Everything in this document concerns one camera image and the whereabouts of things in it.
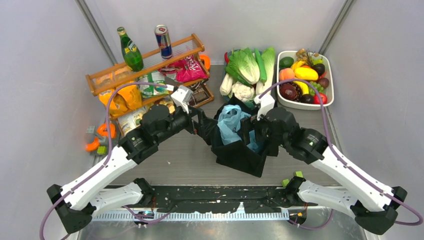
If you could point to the white fruit basket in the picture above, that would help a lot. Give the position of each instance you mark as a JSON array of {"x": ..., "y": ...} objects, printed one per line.
[{"x": 329, "y": 91}]

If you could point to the blue red drink can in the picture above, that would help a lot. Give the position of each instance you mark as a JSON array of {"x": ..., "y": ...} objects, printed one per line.
[{"x": 163, "y": 40}]

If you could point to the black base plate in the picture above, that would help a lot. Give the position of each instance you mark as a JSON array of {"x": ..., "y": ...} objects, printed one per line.
[{"x": 219, "y": 199}]

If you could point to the pink red snack packet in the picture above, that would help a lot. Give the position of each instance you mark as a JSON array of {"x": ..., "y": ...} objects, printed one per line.
[{"x": 185, "y": 70}]

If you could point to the light blue plastic bag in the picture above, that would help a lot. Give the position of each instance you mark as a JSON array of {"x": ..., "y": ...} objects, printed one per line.
[{"x": 229, "y": 123}]

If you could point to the yellow banana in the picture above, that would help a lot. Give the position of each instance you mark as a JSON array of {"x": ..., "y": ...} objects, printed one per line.
[{"x": 303, "y": 86}]

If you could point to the green avocado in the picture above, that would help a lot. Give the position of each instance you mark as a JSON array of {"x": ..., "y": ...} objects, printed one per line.
[{"x": 286, "y": 62}]

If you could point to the peach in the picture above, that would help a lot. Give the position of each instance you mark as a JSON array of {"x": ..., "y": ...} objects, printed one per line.
[{"x": 286, "y": 74}]

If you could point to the orange toy arch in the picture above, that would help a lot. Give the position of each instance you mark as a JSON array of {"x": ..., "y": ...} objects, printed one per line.
[{"x": 102, "y": 130}]

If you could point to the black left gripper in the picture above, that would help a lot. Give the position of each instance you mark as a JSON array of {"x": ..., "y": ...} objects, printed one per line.
[{"x": 201, "y": 127}]

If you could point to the black tote bag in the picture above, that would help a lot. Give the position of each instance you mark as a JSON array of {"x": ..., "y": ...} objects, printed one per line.
[{"x": 249, "y": 158}]

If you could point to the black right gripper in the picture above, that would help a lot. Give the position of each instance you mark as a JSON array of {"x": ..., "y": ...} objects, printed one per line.
[{"x": 249, "y": 124}]

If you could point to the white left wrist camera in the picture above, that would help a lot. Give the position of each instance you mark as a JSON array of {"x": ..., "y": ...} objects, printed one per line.
[{"x": 181, "y": 97}]

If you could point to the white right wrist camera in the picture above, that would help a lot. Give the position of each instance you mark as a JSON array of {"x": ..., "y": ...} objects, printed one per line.
[{"x": 265, "y": 103}]

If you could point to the white brown snack bag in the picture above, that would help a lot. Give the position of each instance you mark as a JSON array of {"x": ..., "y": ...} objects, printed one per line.
[{"x": 131, "y": 120}]

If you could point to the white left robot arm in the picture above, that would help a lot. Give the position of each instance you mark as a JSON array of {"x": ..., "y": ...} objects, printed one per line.
[{"x": 79, "y": 201}]

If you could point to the napa cabbage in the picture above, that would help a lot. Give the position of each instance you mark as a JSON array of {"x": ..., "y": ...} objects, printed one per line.
[{"x": 269, "y": 59}]

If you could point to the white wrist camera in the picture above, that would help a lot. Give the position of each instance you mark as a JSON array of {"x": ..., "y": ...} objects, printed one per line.
[
  {"x": 265, "y": 103},
  {"x": 181, "y": 97}
]

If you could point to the green grapes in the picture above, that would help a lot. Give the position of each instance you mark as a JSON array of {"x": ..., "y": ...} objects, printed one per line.
[{"x": 317, "y": 86}]

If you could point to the yellow mango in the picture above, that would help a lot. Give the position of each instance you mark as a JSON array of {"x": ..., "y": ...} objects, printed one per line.
[{"x": 305, "y": 73}]

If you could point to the green toy block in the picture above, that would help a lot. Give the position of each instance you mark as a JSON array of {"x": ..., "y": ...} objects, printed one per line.
[{"x": 298, "y": 174}]

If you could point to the green lettuce leaf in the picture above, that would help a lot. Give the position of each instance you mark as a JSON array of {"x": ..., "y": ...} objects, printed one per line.
[{"x": 243, "y": 61}]

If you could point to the dark plum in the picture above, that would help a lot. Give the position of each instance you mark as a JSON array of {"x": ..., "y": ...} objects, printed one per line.
[{"x": 307, "y": 99}]

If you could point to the green glass bottle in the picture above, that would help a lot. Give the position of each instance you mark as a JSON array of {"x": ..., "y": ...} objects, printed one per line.
[{"x": 130, "y": 52}]

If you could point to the teal vegetable basket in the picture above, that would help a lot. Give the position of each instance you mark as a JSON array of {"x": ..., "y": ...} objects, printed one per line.
[{"x": 250, "y": 103}]

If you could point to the white cauliflower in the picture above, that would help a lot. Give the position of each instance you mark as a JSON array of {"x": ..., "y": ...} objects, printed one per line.
[{"x": 243, "y": 92}]

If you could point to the red chili pepper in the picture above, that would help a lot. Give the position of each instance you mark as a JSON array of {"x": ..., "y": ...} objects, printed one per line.
[{"x": 226, "y": 58}]

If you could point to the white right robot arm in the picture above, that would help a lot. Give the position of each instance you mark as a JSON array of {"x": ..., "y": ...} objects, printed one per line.
[{"x": 372, "y": 204}]

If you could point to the orange snack bag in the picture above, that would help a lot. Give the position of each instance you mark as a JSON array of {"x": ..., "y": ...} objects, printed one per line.
[{"x": 126, "y": 99}]

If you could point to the wooden shelf rack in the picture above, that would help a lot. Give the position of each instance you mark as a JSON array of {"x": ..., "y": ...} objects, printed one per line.
[{"x": 186, "y": 47}]

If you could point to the brown snack packet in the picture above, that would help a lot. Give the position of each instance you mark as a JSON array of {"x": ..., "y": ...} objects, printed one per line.
[{"x": 201, "y": 94}]

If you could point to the red apple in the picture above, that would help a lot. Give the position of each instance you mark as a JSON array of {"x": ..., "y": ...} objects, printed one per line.
[{"x": 320, "y": 98}]

